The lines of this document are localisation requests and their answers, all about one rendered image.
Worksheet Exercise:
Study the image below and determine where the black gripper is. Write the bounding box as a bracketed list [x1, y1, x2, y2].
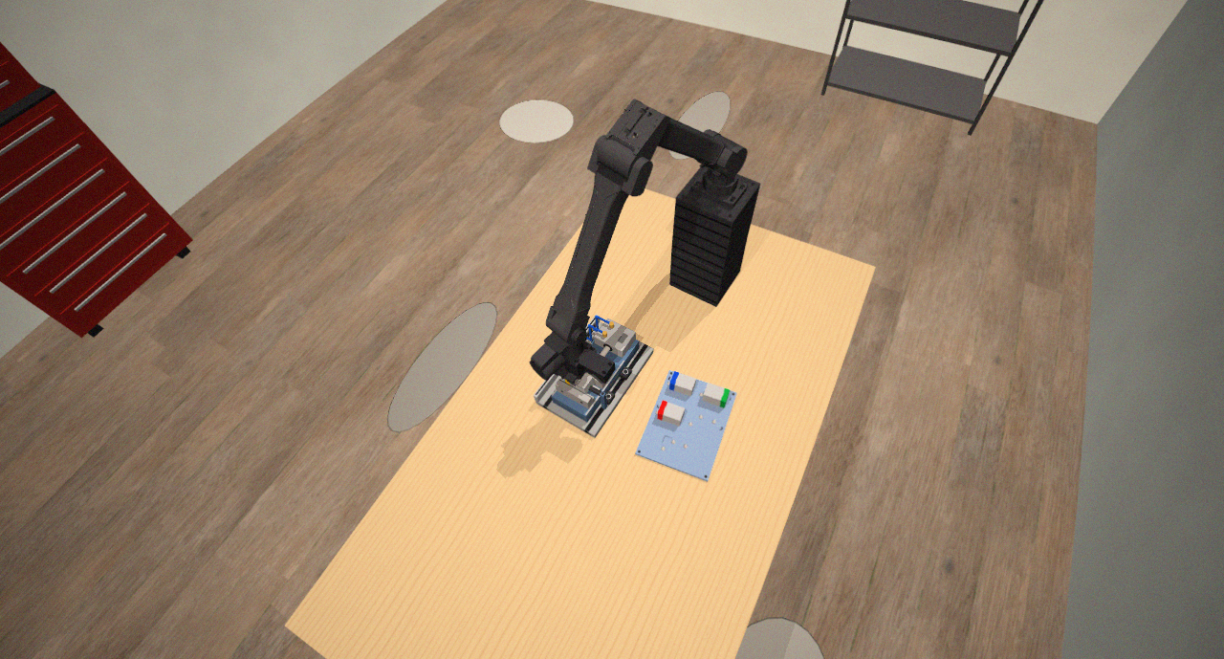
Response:
[554, 347, 597, 386]

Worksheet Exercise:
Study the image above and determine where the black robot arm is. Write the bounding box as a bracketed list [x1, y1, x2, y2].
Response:
[529, 99, 747, 383]

